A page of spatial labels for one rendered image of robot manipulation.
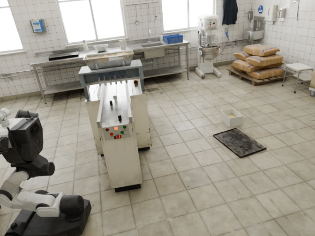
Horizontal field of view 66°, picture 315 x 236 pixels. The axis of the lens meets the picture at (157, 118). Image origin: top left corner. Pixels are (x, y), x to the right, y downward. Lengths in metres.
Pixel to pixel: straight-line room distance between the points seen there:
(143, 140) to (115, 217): 1.09
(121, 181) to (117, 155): 0.34
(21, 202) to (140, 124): 1.52
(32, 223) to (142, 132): 1.53
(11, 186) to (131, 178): 1.09
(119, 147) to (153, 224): 0.78
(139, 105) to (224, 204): 1.45
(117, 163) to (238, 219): 1.25
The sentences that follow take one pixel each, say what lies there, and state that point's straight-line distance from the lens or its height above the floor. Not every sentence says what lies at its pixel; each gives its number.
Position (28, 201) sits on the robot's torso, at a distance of 2.50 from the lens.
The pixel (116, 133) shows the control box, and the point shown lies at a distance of 2.30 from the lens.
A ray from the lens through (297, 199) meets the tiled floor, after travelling 2.81.
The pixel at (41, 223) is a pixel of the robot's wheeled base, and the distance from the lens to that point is 2.55.
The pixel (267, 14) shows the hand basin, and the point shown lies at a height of 1.28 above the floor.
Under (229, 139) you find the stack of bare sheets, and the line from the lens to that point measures 3.51.
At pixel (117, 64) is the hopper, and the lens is 2.88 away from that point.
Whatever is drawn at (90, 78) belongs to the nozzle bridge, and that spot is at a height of 1.09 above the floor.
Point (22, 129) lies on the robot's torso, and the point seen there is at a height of 1.10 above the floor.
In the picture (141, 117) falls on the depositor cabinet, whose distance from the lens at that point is 3.04.
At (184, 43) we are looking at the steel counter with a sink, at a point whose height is 0.86.
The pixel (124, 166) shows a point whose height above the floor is 0.35.
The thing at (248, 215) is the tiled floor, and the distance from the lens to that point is 2.54.
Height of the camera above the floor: 1.86
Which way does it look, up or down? 26 degrees down
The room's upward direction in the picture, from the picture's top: 6 degrees counter-clockwise
